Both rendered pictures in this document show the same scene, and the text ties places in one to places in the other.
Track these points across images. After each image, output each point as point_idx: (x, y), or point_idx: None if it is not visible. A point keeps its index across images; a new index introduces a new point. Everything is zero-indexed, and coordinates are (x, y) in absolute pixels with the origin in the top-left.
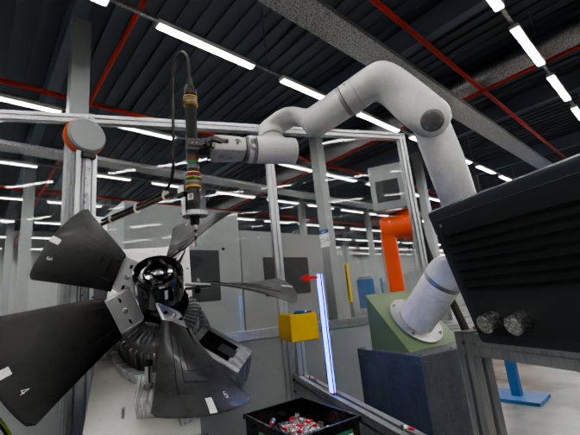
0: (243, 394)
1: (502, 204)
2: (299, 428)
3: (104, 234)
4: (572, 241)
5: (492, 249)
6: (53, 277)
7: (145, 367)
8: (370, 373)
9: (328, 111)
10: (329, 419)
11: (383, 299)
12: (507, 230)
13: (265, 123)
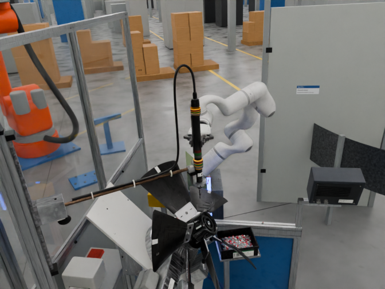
0: (232, 245)
1: (337, 184)
2: (232, 242)
3: (175, 219)
4: (345, 192)
5: (327, 190)
6: (161, 261)
7: (204, 263)
8: None
9: (242, 107)
10: (234, 233)
11: (189, 164)
12: (334, 188)
13: (203, 106)
